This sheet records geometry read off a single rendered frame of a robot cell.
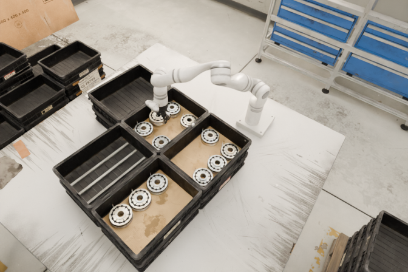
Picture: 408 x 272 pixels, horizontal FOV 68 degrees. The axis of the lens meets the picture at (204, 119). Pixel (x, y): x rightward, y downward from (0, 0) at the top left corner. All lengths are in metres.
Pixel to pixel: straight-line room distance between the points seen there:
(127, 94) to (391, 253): 1.79
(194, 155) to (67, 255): 0.76
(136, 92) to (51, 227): 0.88
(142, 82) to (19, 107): 1.11
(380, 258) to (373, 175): 1.10
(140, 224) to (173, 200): 0.19
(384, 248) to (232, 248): 0.93
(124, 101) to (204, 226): 0.88
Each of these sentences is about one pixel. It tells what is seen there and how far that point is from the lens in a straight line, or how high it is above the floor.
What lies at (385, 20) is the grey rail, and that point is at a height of 0.93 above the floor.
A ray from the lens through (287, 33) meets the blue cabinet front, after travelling 3.35.
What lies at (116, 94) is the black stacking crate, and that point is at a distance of 1.96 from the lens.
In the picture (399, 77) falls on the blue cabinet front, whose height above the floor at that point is 0.49.
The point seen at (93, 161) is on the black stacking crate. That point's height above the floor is 0.83.
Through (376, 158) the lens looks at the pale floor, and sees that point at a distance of 3.16.
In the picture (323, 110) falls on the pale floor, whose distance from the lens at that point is 3.31.
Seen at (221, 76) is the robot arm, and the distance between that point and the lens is 1.33.
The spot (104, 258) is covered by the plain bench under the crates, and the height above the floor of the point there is 0.70.
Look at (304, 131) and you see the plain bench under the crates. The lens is 2.06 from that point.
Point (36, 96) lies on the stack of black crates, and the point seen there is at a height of 0.38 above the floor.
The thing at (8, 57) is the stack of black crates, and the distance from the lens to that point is 3.05.
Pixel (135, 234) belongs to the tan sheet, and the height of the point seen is 0.83.
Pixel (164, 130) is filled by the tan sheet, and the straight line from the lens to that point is 1.73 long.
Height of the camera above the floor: 2.18
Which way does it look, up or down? 49 degrees down
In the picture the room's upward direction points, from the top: 6 degrees clockwise
